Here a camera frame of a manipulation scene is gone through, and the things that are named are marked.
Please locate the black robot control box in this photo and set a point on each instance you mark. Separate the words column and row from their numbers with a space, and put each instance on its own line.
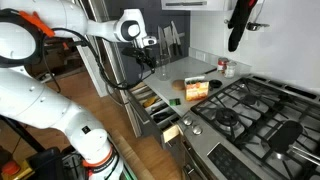
column 45, row 165

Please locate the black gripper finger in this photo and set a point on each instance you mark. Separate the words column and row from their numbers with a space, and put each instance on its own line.
column 151, row 64
column 145, row 67

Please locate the yellow utensil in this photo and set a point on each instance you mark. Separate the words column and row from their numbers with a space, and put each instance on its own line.
column 150, row 101

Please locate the red label tin can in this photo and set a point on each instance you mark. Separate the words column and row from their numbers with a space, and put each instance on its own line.
column 222, row 65

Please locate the steel stove knob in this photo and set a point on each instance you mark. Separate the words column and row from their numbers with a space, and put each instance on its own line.
column 188, row 121
column 197, row 130

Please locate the stainless gas stove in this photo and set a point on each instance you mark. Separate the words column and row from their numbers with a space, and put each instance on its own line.
column 233, row 140

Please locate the magnetic knife strip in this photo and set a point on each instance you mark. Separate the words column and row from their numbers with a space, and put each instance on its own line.
column 181, row 34

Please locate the wooden plank platform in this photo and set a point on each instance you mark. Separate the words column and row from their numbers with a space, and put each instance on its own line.
column 131, row 156

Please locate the round cork trivet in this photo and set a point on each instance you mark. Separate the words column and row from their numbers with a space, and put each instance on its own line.
column 178, row 85

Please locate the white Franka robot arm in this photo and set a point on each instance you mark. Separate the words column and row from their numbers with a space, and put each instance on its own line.
column 26, row 96

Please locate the black oven mitt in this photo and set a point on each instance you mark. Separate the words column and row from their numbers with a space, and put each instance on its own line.
column 238, row 23

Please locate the orange tea box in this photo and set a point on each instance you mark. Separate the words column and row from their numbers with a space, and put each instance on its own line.
column 196, row 90

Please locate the small black cast-iron skillet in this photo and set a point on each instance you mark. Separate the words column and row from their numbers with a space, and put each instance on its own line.
column 215, row 84

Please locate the green tea packet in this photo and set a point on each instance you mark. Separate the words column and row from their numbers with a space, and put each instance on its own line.
column 175, row 102

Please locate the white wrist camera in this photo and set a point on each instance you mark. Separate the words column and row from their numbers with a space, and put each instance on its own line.
column 150, row 41

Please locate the yellow emergency stop box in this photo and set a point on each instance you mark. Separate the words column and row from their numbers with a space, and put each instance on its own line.
column 11, row 169

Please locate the tomato picture tin can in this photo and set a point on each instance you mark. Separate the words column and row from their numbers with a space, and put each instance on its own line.
column 230, row 70

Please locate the black table frame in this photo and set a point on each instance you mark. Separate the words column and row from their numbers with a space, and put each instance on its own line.
column 20, row 131

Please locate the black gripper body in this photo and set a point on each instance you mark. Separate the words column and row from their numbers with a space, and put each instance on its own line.
column 133, row 52

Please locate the open cutlery drawer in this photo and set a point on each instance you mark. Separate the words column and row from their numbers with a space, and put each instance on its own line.
column 146, row 125

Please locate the white wall outlet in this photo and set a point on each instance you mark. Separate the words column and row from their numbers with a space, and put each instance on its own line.
column 200, row 55

